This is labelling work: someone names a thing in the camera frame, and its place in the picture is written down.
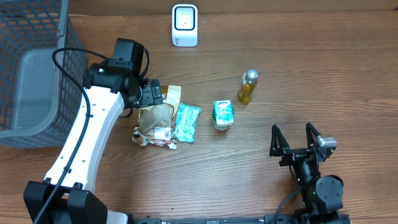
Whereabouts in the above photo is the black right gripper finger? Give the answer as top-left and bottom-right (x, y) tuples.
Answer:
(305, 123), (322, 147)
(269, 124), (290, 157)

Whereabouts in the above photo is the brown snack bag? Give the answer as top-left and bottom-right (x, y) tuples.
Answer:
(132, 85), (182, 149)

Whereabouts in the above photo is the teal tissue packet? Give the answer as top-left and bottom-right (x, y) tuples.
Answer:
(174, 103), (201, 143)

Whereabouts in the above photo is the green white tissue pack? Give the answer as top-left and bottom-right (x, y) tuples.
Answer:
(212, 100), (234, 131)

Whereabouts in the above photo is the yellow liquid bottle grey cap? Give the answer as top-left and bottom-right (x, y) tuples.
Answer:
(238, 69), (258, 105)

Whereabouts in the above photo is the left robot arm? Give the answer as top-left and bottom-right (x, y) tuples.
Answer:
(23, 38), (163, 223)

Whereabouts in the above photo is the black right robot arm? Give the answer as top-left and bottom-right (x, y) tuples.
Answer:
(269, 123), (350, 223)

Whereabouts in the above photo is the white barcode scanner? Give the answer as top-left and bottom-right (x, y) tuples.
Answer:
(172, 4), (198, 47)

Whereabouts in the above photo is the dark grey mesh plastic basket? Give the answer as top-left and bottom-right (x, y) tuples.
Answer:
(1, 0), (86, 149)

